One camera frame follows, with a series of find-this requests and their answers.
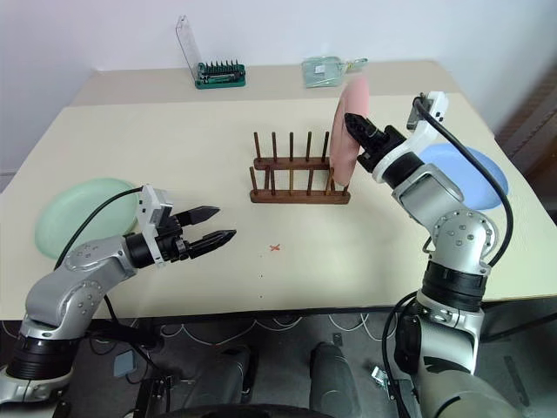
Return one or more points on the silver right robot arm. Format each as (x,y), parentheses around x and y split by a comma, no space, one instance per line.
(461,235)

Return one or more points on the pink plate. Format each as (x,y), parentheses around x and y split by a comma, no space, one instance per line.
(344,157)

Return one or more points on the dark brown cabinet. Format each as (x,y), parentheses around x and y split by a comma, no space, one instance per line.
(537,130)

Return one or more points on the green plate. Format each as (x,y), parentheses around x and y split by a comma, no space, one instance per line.
(82,209)

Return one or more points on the grey foot pedal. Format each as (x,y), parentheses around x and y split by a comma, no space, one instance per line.
(125,365)

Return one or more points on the wooden dish rack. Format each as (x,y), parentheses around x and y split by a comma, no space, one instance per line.
(300,198)

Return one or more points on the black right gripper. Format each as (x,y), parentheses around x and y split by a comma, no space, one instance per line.
(385,141)

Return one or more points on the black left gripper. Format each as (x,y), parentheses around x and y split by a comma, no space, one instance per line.
(172,244)

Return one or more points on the dark rounded shape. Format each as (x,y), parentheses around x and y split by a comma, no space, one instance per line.
(235,374)
(333,379)

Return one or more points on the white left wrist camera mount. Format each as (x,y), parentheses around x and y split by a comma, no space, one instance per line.
(150,204)

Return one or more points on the green screwdriver bit case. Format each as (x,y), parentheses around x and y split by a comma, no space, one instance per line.
(219,78)

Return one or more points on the blue plate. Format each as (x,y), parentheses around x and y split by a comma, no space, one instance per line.
(478,178)

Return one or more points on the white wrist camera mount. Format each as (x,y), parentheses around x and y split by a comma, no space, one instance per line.
(420,135)
(150,204)

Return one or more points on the clear green plastic pouch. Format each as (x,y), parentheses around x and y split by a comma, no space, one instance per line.
(320,72)

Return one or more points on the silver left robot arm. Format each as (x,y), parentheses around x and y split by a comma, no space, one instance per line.
(87,261)

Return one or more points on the small metal clip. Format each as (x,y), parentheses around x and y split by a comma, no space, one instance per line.
(379,375)

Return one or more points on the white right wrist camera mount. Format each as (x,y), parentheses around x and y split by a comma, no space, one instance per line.
(420,135)

